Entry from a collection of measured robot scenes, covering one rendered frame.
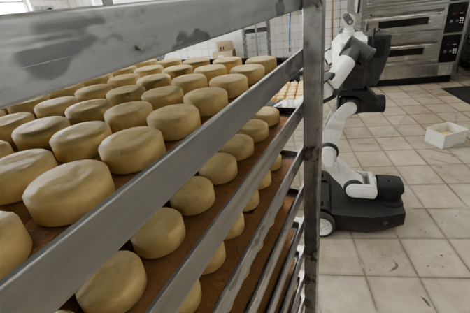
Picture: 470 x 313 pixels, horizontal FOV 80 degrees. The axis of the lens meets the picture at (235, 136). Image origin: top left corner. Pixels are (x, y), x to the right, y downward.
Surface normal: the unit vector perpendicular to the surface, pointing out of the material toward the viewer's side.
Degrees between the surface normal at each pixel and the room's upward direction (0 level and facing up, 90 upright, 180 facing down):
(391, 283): 0
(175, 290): 90
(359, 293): 0
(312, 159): 90
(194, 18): 90
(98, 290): 0
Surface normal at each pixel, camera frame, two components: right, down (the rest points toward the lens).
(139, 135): -0.11, -0.89
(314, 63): -0.44, 0.44
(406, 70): -0.11, 0.47
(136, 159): 0.37, 0.37
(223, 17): 0.89, 0.11
